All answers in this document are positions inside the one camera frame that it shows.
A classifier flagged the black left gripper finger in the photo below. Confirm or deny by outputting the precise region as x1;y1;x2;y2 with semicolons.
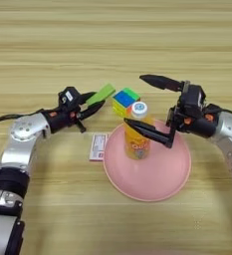
77;91;99;105
77;100;107;122

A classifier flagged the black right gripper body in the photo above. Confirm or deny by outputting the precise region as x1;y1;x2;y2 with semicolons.
165;104;223;139

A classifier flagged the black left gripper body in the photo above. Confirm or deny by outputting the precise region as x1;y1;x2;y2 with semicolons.
41;107;88;134

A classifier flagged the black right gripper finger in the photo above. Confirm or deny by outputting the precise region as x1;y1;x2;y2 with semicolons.
139;74;185;93
122;118;176;149

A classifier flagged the green rectangular block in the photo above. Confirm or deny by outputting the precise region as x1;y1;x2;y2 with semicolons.
86;83;116;108

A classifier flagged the orange juice bottle white cap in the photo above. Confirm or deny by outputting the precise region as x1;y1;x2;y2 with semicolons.
122;101;155;160

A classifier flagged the multicolour puzzle cube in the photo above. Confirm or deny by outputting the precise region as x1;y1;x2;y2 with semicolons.
112;87;141;120

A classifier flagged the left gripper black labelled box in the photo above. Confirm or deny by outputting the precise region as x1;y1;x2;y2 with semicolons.
57;86;82;113

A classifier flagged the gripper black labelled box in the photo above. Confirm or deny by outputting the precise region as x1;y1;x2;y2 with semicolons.
57;86;82;113
178;81;207;114

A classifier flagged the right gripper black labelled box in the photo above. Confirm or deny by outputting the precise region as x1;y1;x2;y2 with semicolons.
178;81;207;114

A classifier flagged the pink white card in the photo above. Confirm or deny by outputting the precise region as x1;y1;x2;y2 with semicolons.
89;132;109;162

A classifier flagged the pink round plate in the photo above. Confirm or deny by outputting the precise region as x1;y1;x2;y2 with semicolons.
103;119;192;203

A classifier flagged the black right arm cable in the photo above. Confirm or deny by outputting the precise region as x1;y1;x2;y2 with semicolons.
206;103;232;117

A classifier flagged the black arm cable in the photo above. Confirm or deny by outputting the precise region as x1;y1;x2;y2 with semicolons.
0;106;61;131
206;103;232;117

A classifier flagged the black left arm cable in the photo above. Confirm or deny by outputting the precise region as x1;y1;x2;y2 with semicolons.
0;106;61;131

